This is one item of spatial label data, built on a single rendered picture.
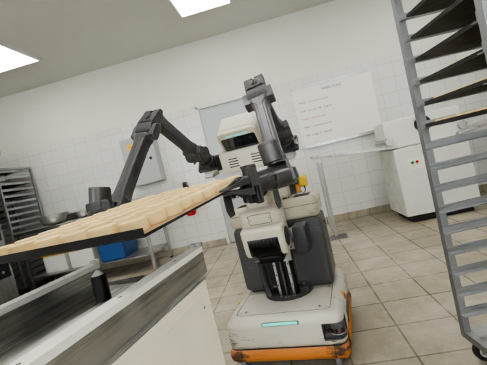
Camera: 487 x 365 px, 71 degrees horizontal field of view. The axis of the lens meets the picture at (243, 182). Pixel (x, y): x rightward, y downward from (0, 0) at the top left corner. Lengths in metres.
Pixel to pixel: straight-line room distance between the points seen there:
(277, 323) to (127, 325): 1.34
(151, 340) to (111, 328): 0.08
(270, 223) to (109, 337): 1.31
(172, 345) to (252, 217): 1.19
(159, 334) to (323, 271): 1.53
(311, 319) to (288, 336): 0.15
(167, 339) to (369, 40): 4.98
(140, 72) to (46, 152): 1.97
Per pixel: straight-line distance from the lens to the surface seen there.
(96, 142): 5.70
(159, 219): 0.61
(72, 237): 0.64
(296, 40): 5.19
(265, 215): 1.73
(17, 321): 0.80
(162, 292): 0.63
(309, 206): 1.95
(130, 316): 0.57
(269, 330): 1.87
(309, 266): 2.04
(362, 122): 5.04
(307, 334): 1.84
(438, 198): 1.64
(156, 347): 0.60
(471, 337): 1.81
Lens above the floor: 1.05
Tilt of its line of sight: 2 degrees down
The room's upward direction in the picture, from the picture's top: 13 degrees counter-clockwise
